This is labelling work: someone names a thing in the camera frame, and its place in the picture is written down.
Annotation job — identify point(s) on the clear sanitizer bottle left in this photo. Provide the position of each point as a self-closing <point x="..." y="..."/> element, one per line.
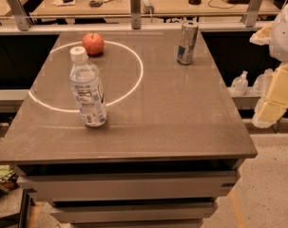
<point x="239" y="85"/>

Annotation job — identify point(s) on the clear plastic water bottle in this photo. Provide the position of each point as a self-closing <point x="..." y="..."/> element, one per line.
<point x="87" y="88"/>

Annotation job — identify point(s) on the right metal bracket post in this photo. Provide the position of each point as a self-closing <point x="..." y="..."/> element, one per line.
<point x="249" y="19"/>

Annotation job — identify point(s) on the metal bracket post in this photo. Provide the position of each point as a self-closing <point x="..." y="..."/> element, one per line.
<point x="249" y="19"/>
<point x="22" y="21"/>
<point x="135" y="12"/>

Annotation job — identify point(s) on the middle metal bracket post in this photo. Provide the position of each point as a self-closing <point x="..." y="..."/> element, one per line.
<point x="135" y="12"/>

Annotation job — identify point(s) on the black sunglasses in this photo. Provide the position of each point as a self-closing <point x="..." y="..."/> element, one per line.
<point x="95" y="4"/>

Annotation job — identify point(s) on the clear sanitizer bottle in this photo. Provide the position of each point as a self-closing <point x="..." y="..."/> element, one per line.
<point x="262" y="81"/>
<point x="239" y="85"/>

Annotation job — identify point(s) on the clear sanitizer bottle right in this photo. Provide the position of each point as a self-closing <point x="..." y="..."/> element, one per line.
<point x="262" y="81"/>

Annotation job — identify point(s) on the left metal bracket post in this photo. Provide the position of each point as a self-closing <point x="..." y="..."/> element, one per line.
<point x="22" y="21"/>

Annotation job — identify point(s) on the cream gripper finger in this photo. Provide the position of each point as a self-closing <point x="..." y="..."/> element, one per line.
<point x="272" y="104"/>
<point x="262" y="36"/>

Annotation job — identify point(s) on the redbull can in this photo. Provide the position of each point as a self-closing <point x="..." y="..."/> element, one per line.
<point x="187" y="42"/>

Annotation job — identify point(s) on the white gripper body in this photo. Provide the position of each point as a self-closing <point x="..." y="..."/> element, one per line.
<point x="284" y="35"/>

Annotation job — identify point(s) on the white power strip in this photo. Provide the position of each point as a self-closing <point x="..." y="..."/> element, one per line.
<point x="147" y="6"/>

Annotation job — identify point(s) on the grey drawer cabinet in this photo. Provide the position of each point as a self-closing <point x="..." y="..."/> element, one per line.
<point x="133" y="198"/>

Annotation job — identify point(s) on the red apple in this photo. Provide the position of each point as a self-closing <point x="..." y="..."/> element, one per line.
<point x="93" y="43"/>

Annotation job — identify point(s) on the green snack bag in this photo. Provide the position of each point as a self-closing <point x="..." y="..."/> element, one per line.
<point x="8" y="179"/>

